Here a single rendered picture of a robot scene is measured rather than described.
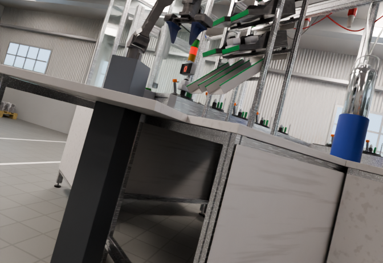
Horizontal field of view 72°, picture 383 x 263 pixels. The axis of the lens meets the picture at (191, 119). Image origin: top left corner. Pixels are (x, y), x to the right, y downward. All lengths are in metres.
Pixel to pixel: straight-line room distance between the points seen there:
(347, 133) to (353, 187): 0.42
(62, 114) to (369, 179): 6.88
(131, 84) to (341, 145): 1.19
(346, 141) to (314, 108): 3.91
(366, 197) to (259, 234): 0.55
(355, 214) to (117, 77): 1.21
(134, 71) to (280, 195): 0.80
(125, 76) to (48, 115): 6.56
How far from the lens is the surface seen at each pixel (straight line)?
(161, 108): 0.78
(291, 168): 1.06
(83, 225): 1.34
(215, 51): 1.29
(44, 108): 7.89
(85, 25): 7.77
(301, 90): 5.63
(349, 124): 1.73
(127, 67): 1.27
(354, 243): 1.41
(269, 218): 1.03
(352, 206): 1.40
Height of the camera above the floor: 0.80
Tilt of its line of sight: 3 degrees up
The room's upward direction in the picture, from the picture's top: 15 degrees clockwise
